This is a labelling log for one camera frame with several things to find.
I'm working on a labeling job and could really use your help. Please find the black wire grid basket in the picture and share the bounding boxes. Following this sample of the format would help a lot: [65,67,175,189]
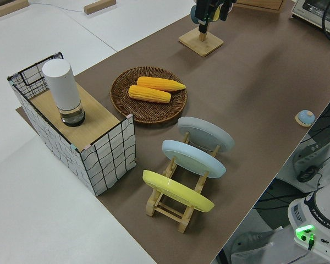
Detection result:
[7,51,138,196]

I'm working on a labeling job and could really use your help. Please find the coiled black cable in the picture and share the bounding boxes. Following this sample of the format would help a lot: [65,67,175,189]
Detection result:
[296,166,320,184]

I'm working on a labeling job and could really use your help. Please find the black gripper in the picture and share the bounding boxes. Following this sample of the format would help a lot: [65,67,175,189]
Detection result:
[195,0,234,33]

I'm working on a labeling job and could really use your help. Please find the white toaster oven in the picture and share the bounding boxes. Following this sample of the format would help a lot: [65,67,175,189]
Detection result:
[291,0,330,35]

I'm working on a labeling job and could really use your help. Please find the thin blue wire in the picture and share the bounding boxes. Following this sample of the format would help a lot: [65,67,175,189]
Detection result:
[27,0,85,13]

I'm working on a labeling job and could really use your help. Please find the light blue plate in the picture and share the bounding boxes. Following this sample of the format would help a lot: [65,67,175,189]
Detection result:
[161,139,227,179]

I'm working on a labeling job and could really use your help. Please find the wooden drawer cabinet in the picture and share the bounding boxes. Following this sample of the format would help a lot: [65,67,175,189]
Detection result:
[233,0,287,14]

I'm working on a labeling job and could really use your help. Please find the grey plate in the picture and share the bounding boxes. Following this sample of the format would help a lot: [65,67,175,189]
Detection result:
[177,116,235,154]

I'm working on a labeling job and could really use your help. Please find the wooden plate rack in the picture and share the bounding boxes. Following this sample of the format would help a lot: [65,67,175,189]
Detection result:
[145,131,221,234]

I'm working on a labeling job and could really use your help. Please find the round wicker basket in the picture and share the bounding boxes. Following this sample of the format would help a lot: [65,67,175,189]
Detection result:
[110,66,188,126]

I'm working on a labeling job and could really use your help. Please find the white cylinder bottle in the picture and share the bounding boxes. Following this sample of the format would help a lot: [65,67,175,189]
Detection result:
[42,59,86,128]

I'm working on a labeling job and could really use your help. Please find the wooden shelf board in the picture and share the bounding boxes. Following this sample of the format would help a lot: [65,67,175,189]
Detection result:
[30,84,120,149]

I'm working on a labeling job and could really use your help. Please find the yellow corn cob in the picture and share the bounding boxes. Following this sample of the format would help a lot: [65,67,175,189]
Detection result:
[136,76,187,92]
[128,85,172,104]

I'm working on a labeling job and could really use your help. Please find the brown table mat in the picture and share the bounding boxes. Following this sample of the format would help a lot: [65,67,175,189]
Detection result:
[15,0,330,264]

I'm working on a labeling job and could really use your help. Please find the yellow plate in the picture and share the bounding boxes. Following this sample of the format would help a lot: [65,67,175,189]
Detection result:
[142,169,215,213]

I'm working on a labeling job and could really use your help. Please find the blue bell on wooden base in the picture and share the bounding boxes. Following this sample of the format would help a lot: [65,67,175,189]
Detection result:
[295,109,316,127]

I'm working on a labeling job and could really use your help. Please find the light wooden block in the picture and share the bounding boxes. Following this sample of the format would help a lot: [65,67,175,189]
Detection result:
[84,0,117,15]
[0,0,30,19]

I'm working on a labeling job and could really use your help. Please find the blue mug yellow inside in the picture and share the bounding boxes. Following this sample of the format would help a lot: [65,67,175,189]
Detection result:
[190,4,223,25]

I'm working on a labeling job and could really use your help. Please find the wooden mug tree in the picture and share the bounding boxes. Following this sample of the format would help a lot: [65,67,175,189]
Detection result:
[178,24,224,58]

